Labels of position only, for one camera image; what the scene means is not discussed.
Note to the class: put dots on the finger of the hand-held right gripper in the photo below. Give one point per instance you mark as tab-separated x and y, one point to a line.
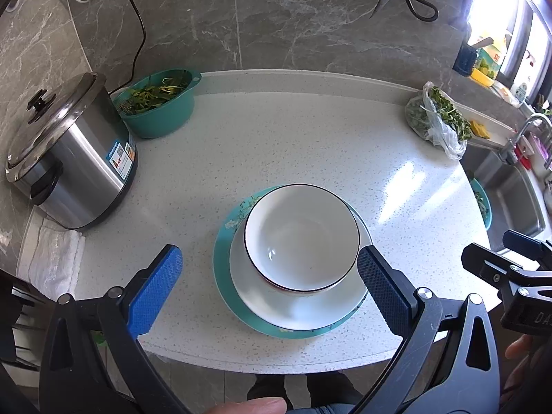
522	241
483	263

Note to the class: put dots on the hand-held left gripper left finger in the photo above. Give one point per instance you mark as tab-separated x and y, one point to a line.
155	293

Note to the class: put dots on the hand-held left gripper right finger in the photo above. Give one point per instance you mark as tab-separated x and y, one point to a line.
384	293

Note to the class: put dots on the teal floral plate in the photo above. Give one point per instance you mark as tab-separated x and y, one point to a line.
221	250

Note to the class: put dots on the large white bowl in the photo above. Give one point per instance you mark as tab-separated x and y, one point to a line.
302	310

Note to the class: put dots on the pink floral bowl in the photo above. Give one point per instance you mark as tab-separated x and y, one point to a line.
302	241

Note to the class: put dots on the person's right hand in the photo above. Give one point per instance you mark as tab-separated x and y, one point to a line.
519	347

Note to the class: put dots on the person's left hand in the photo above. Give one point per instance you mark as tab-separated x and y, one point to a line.
250	407

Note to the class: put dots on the blue colander with greens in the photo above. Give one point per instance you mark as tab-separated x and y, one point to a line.
485	211

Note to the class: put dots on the stainless steel sink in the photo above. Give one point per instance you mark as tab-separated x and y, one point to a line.
513	194

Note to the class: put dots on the chrome faucet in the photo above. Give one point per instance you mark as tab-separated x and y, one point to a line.
509	146

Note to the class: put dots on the white towel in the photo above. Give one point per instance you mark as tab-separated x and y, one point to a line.
51	254

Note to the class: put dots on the person's legs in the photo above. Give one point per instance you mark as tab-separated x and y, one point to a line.
327	392

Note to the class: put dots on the plastic bag of greens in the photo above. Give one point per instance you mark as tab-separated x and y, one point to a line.
440	116

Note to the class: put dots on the white orange packet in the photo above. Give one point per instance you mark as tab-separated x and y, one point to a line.
504	91

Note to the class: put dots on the stainless steel rice cooker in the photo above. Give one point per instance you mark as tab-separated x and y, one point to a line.
77	159

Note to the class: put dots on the green basin with vegetable scraps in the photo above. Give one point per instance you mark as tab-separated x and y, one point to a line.
164	116

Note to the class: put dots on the yellow dish soap bottle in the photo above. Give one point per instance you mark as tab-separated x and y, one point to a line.
485	67

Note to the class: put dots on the dark blue utensil holder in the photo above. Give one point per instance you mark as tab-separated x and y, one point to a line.
465	60

